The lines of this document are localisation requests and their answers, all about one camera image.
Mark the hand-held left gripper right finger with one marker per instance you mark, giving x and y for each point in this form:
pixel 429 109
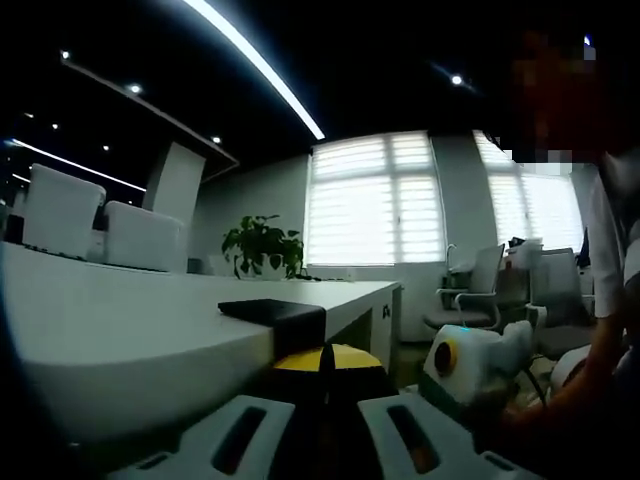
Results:
pixel 372 425

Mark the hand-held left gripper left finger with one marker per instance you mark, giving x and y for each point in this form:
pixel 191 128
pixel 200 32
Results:
pixel 195 450

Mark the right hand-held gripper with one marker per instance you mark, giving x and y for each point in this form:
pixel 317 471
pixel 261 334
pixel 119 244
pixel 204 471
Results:
pixel 480 355

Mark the black fixed fixture clamp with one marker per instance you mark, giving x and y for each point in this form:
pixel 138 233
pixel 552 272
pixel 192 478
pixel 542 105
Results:
pixel 280 312

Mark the white desk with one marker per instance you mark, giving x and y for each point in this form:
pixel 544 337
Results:
pixel 125 325

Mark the white mesh office chair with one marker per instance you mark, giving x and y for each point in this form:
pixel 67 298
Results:
pixel 487 270

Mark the person's leg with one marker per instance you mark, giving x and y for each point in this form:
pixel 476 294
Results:
pixel 565 372

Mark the white gooseneck tube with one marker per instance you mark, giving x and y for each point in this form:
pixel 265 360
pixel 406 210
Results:
pixel 448 260

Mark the grey office chair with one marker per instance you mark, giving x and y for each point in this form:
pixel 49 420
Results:
pixel 560 285

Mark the small white box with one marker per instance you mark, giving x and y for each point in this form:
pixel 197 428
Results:
pixel 527 250

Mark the dark blue cloth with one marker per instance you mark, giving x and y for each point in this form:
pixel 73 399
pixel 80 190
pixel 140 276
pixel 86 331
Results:
pixel 585 250

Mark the white chair back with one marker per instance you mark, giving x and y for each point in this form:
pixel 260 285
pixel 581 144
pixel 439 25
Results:
pixel 205 266

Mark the green plant in white pot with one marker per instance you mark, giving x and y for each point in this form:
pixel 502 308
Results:
pixel 260 240

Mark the white plastic storage bin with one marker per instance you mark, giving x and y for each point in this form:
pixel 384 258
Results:
pixel 65 210
pixel 145 235

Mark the white square pillar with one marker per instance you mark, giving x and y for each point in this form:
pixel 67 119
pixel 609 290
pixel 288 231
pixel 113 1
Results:
pixel 175 180

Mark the round ceiling spotlights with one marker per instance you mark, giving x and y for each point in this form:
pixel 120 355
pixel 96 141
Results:
pixel 456 80

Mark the straight ceiling light strip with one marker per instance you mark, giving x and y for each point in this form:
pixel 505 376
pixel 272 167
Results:
pixel 75 162

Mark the long curved ceiling light strip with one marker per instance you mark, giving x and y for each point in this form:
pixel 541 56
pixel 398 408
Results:
pixel 260 60

